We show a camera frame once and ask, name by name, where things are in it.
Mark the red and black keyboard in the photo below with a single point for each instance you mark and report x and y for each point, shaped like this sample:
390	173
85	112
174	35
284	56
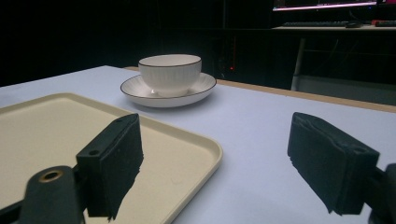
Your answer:
384	23

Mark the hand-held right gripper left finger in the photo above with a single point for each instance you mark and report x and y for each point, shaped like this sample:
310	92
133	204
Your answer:
115	168

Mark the white ribbed cup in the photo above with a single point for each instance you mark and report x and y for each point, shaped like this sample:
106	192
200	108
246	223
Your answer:
170	74

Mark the wooden desk with metal legs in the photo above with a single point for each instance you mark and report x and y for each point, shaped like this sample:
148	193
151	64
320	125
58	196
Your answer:
327	28

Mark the computer monitor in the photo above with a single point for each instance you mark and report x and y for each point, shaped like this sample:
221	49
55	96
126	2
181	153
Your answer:
323	4

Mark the white ribbed saucer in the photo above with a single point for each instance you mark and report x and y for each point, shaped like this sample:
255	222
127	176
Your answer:
146	91

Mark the beige plastic tray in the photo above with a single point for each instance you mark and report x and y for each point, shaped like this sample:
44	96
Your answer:
46	140

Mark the black computer mouse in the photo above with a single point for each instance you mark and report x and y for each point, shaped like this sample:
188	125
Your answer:
353	24

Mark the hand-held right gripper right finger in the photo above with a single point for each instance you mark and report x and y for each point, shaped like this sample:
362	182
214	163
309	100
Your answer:
330	165

